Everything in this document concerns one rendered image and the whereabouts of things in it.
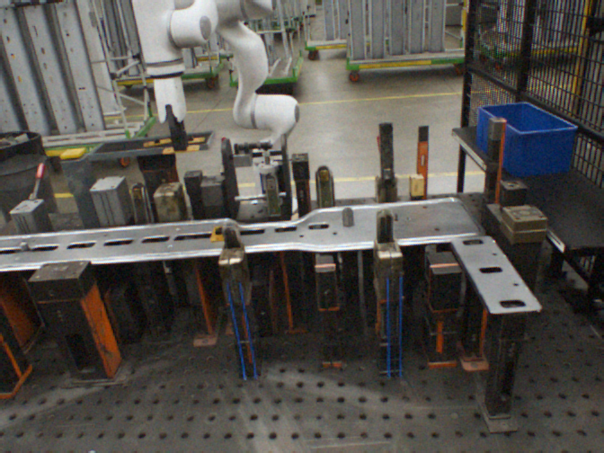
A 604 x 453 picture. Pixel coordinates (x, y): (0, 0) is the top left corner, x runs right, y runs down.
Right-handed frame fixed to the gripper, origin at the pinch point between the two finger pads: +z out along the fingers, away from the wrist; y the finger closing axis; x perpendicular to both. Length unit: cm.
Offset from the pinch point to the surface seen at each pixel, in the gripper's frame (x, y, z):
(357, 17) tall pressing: 159, -679, 32
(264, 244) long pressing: 17.2, 6.7, 26.5
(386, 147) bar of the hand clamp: 52, -14, 12
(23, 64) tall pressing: -223, -406, 24
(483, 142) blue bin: 89, -34, 20
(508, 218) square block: 74, 16, 21
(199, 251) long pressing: 0.7, 6.3, 26.8
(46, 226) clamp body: -49, -22, 29
